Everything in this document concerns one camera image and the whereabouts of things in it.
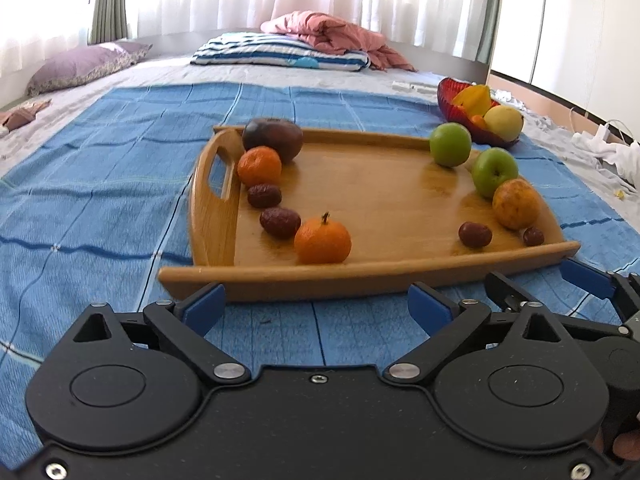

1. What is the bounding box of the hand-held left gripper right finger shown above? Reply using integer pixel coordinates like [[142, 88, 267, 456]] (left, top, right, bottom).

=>
[[382, 282, 567, 389]]

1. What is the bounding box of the person's right hand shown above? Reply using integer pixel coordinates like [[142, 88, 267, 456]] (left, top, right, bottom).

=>
[[611, 430, 640, 463]]

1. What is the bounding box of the small white crumpled cloth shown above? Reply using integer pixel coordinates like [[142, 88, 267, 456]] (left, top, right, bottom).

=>
[[492, 88, 527, 112]]

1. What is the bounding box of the green curtain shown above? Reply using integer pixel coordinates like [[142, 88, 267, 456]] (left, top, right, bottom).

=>
[[474, 0, 505, 64], [87, 0, 132, 45]]

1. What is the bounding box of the yellow starfruit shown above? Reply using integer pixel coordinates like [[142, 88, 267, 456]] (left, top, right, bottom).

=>
[[452, 84, 494, 119]]

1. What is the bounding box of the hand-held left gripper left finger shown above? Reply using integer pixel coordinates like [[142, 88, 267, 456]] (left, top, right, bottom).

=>
[[72, 282, 252, 389]]

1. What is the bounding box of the blue checked blanket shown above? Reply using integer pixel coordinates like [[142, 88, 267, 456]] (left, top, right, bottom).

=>
[[0, 82, 640, 456]]

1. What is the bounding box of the orange tangerine with stem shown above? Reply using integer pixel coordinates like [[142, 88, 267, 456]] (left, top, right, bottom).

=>
[[293, 211, 352, 265]]

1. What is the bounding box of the white charger cable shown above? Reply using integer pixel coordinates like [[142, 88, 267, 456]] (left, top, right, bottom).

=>
[[567, 105, 633, 145]]

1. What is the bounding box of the brown cloth item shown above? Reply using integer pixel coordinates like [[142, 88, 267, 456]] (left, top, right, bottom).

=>
[[0, 98, 54, 137]]

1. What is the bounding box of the wooden serving tray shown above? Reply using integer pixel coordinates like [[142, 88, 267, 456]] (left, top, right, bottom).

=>
[[158, 125, 582, 303]]

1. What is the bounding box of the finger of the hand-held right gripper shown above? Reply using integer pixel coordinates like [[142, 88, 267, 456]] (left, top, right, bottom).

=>
[[559, 258, 640, 322], [484, 270, 632, 337]]

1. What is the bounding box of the red glass bowl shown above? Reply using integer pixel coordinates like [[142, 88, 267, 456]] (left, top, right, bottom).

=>
[[437, 77, 524, 149]]

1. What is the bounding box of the dark purple round fruit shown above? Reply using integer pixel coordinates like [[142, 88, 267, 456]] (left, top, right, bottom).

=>
[[242, 117, 305, 164]]

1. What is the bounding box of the pink quilt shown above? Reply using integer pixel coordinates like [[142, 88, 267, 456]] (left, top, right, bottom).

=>
[[260, 9, 417, 72]]

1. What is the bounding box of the round green apple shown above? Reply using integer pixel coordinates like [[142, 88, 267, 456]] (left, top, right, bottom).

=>
[[429, 122, 473, 168]]

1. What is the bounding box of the white wardrobe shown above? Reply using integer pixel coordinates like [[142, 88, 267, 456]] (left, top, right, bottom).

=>
[[489, 0, 640, 128]]

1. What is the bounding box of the purple pillow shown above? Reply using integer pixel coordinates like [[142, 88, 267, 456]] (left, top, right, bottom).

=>
[[26, 41, 154, 97]]

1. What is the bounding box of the light wooden side board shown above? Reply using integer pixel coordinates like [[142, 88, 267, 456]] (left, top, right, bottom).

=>
[[486, 72, 640, 141]]

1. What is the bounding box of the yellow pear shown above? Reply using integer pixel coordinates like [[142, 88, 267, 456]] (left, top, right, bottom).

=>
[[483, 104, 525, 142]]

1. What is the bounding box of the yellow-orange mottled fruit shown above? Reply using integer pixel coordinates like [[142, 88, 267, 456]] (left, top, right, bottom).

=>
[[492, 178, 541, 231]]

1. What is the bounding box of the smooth orange tangerine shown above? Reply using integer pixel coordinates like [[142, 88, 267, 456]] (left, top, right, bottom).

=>
[[237, 146, 283, 189]]

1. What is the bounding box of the blue white striped pillow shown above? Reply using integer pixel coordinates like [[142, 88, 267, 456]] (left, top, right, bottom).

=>
[[190, 32, 371, 72]]

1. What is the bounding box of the green apple with stem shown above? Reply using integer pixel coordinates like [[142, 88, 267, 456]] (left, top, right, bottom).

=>
[[471, 147, 520, 200]]

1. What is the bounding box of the grey bed sheet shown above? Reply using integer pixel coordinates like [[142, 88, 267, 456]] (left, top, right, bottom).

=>
[[0, 52, 640, 226]]

